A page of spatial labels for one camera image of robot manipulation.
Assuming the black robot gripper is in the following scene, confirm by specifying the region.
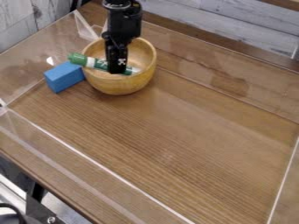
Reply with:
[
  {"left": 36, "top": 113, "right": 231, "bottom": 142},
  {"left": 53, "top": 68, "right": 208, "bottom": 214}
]
[{"left": 103, "top": 0, "right": 143, "bottom": 74}]

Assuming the green white dry-erase marker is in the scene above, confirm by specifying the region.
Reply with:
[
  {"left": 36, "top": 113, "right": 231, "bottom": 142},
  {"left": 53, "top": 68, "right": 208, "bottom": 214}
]
[{"left": 68, "top": 52, "right": 140, "bottom": 75}]

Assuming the brown wooden bowl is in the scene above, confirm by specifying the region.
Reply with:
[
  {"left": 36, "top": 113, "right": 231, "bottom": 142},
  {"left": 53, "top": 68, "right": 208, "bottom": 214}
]
[{"left": 83, "top": 38, "right": 157, "bottom": 95}]

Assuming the blue rectangular block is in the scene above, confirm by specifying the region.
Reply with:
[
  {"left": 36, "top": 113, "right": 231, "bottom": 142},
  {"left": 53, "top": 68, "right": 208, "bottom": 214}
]
[{"left": 44, "top": 61, "right": 85, "bottom": 94}]

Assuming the black table leg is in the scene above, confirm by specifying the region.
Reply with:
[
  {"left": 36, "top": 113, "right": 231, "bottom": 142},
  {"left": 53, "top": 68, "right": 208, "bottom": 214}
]
[{"left": 31, "top": 182, "right": 45, "bottom": 203}]

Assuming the clear acrylic corner bracket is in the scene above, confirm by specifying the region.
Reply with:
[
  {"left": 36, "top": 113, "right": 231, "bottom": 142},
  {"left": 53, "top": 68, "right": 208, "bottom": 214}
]
[{"left": 73, "top": 10, "right": 108, "bottom": 41}]

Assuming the clear acrylic tray wall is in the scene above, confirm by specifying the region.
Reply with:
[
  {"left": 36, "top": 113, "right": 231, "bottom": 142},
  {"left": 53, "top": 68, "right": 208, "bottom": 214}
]
[{"left": 0, "top": 106, "right": 195, "bottom": 224}]

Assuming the black cable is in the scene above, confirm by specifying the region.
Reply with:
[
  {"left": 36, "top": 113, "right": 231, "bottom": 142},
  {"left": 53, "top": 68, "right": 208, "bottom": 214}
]
[{"left": 0, "top": 203, "right": 27, "bottom": 224}]

